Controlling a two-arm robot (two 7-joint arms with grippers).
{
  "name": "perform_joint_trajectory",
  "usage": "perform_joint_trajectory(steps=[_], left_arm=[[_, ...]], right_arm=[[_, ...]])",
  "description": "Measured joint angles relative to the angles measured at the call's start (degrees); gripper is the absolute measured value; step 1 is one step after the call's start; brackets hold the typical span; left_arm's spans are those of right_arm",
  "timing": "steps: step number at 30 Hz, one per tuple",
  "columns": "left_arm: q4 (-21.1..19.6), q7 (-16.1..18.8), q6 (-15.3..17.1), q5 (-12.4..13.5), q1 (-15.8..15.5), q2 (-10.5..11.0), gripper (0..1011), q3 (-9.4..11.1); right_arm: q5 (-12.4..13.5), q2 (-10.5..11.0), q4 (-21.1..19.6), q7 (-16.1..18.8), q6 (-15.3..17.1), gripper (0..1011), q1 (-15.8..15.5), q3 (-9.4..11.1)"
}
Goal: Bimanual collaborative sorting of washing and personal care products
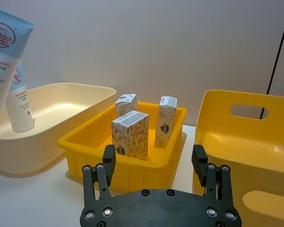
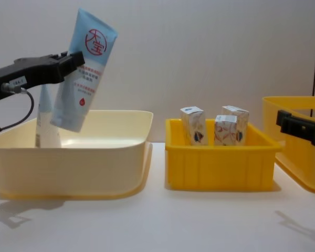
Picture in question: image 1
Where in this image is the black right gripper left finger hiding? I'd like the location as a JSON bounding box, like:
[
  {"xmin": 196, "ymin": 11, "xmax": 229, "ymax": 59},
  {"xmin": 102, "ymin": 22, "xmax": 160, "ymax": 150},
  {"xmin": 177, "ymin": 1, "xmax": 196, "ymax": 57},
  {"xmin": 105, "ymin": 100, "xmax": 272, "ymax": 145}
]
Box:
[{"xmin": 82, "ymin": 144, "xmax": 117, "ymax": 209}]

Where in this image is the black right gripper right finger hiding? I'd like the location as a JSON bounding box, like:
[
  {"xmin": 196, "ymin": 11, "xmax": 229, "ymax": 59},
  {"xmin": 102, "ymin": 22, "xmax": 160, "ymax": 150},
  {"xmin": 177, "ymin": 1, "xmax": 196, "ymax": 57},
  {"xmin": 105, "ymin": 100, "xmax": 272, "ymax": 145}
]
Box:
[{"xmin": 191, "ymin": 144, "xmax": 235, "ymax": 209}]

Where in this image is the yellow plastic tray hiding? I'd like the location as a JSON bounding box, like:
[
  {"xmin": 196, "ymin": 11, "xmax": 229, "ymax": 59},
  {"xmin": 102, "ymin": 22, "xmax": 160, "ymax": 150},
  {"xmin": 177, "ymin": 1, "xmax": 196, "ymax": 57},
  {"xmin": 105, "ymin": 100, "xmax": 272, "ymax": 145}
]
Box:
[{"xmin": 58, "ymin": 101, "xmax": 188, "ymax": 192}]

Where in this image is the large patterned white carton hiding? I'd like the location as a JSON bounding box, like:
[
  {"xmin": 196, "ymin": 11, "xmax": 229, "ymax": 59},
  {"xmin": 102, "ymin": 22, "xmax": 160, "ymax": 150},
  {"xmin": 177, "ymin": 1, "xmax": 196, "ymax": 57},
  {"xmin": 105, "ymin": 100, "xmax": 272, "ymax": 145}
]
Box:
[{"xmin": 111, "ymin": 110, "xmax": 150, "ymax": 161}]

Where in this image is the tall patterned white carton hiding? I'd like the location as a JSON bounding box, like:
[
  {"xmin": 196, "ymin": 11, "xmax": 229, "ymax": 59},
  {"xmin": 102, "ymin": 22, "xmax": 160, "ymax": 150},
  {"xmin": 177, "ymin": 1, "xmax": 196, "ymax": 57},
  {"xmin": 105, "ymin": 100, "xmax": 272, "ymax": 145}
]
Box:
[{"xmin": 154, "ymin": 96, "xmax": 178, "ymax": 149}]

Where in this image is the small patterned white carton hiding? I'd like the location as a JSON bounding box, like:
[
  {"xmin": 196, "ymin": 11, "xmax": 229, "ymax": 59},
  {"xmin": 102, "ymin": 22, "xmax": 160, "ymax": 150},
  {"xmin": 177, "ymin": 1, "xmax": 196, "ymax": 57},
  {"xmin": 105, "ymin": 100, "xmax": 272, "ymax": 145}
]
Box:
[{"xmin": 114, "ymin": 93, "xmax": 139, "ymax": 118}]

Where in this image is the cream plastic bin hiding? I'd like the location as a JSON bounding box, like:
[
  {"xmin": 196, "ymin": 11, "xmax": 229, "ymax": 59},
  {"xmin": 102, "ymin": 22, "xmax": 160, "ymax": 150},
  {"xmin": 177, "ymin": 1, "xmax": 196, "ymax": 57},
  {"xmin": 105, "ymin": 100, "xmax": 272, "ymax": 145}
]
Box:
[{"xmin": 0, "ymin": 82, "xmax": 117, "ymax": 179}]

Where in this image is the small blue white tube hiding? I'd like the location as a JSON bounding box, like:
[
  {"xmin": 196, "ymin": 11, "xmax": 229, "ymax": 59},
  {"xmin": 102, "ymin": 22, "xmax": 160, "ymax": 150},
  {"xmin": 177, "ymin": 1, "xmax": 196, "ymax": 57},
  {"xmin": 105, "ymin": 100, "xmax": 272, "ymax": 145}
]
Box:
[{"xmin": 5, "ymin": 61, "xmax": 36, "ymax": 133}]

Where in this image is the thin black pole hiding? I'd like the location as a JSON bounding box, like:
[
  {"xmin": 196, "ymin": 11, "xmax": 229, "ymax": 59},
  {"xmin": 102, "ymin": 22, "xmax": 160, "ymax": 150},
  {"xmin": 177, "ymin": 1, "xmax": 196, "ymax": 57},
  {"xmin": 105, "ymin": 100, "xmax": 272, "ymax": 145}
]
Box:
[{"xmin": 259, "ymin": 0, "xmax": 284, "ymax": 119}]

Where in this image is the large blue white tube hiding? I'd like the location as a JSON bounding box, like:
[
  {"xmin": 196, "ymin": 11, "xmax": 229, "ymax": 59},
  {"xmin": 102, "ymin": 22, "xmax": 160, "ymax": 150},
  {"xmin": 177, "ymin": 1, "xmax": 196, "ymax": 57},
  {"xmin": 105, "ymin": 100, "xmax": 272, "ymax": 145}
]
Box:
[{"xmin": 0, "ymin": 5, "xmax": 35, "ymax": 117}]

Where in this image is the yellow basket with handle hole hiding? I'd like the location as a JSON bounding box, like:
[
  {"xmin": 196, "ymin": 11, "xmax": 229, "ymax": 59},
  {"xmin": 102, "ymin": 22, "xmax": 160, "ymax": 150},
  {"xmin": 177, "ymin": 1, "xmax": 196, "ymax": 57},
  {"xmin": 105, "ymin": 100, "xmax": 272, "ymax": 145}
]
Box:
[{"xmin": 192, "ymin": 89, "xmax": 284, "ymax": 227}]

